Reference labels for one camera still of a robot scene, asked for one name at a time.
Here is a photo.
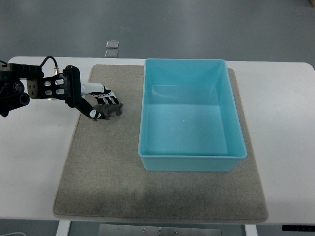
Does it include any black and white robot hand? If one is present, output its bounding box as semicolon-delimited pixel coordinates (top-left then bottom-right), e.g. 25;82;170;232
63;65;121;120

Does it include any brown hippo toy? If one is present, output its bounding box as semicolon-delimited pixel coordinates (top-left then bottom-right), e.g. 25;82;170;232
94;103;123;120

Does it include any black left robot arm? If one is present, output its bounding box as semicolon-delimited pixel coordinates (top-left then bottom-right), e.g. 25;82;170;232
0;56;72;118

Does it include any blue plastic box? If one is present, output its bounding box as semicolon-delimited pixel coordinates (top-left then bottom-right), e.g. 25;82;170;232
138;59;248;172

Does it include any lower metal floor plate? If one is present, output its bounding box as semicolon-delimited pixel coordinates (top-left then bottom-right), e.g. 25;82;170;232
105;50;119;58

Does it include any metal floor plate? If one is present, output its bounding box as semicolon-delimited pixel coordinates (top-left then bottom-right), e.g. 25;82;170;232
105;50;119;58
106;40;119;49

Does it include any upper metal floor plate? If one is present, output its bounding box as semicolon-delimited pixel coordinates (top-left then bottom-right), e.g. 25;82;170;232
106;40;119;49

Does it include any grey felt mat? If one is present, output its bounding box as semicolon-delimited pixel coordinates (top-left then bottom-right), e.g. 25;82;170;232
53;65;268;224

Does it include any black table control panel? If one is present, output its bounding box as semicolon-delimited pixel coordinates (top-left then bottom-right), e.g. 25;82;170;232
282;225;315;232

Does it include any metal table base plate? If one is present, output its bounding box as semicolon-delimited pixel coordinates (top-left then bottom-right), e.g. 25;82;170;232
98;224;222;236

